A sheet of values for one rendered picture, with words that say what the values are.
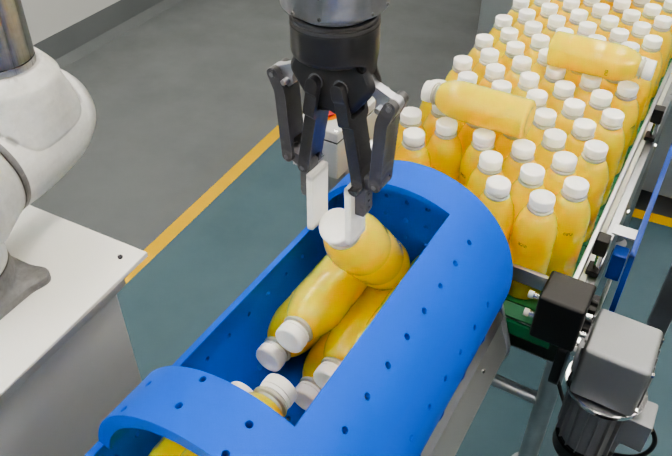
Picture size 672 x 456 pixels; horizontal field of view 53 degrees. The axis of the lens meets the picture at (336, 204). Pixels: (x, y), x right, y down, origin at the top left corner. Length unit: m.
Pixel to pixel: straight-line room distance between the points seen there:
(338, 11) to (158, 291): 2.05
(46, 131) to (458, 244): 0.61
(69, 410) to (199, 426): 0.59
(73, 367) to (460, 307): 0.63
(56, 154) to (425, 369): 0.64
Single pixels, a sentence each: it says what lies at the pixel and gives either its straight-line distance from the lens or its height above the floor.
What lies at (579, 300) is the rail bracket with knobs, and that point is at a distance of 1.08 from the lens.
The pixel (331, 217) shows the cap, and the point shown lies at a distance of 0.70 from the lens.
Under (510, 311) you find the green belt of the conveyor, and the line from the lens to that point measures 1.18.
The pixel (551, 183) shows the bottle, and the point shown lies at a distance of 1.20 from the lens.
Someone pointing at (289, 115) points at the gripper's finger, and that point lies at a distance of 0.64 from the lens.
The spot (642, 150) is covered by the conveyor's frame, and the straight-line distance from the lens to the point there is 1.65.
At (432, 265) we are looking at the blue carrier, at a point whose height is 1.21.
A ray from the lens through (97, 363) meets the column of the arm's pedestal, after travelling 1.19.
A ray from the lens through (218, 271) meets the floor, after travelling 2.53.
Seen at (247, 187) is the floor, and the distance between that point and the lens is 2.90.
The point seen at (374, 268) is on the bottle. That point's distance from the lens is 0.76.
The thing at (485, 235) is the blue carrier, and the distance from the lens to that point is 0.86.
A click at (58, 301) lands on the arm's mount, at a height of 1.01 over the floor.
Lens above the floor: 1.74
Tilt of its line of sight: 39 degrees down
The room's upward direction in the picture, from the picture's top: straight up
